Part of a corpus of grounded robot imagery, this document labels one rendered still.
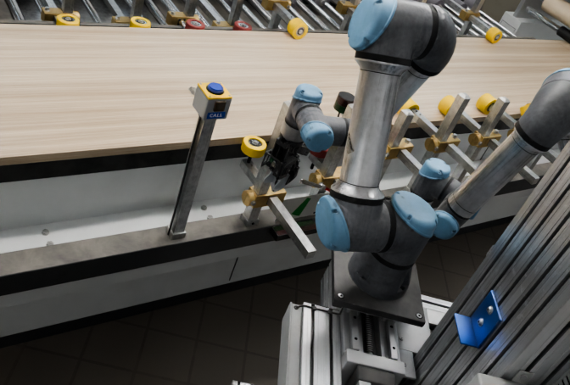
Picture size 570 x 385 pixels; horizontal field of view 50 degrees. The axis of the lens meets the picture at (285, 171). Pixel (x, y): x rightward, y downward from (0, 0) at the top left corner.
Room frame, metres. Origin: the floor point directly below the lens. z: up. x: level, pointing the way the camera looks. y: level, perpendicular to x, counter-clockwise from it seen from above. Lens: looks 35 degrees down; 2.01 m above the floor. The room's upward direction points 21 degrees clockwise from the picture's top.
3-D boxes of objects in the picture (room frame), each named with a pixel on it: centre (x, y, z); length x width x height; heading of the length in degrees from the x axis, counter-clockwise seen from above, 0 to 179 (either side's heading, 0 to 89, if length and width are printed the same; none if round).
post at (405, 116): (1.86, -0.31, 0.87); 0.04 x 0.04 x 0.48; 43
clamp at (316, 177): (1.71, -0.14, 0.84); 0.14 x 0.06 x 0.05; 133
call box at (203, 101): (1.34, 0.24, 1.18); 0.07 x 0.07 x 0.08; 43
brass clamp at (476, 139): (2.22, -0.69, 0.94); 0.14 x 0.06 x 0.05; 133
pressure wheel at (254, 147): (1.66, 0.12, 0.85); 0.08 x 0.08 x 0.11
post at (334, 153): (1.69, -0.13, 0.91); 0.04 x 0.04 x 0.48; 43
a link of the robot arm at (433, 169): (1.48, -0.39, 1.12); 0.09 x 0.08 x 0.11; 70
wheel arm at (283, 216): (1.51, -0.01, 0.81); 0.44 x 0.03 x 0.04; 43
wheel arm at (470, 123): (2.22, -0.72, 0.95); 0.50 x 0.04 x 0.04; 43
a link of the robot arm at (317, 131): (1.35, -0.05, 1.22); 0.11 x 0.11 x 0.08; 27
